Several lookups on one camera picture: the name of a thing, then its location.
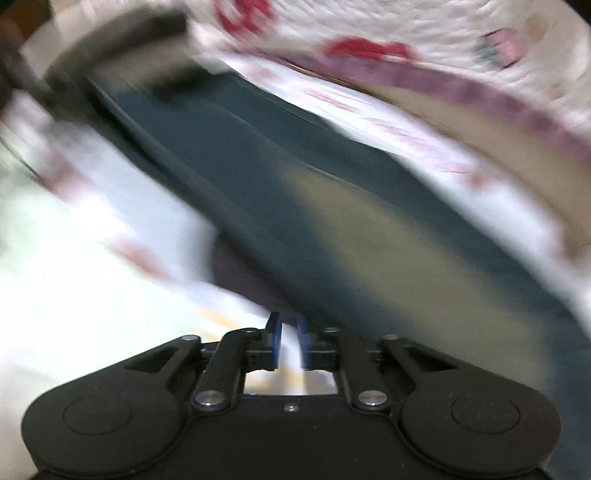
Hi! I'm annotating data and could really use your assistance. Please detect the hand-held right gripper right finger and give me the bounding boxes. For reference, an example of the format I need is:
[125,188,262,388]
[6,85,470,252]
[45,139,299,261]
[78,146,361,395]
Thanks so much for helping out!
[295,313,459,412]

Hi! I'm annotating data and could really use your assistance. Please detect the dark blue denim jeans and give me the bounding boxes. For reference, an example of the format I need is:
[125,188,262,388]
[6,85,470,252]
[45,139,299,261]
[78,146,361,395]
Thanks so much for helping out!
[85,69,591,407]

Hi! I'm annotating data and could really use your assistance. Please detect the red bear print quilt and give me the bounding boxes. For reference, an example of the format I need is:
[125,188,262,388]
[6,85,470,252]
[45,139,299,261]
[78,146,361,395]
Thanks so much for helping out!
[185,0,591,162]

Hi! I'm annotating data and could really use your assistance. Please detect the dark grey ribbed knit sweater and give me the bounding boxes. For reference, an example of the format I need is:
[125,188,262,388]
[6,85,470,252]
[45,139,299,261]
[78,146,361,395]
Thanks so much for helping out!
[44,9,206,97]

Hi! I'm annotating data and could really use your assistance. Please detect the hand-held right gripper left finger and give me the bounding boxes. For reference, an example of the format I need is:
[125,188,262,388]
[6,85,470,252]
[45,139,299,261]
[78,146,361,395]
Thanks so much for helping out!
[122,312,283,412]

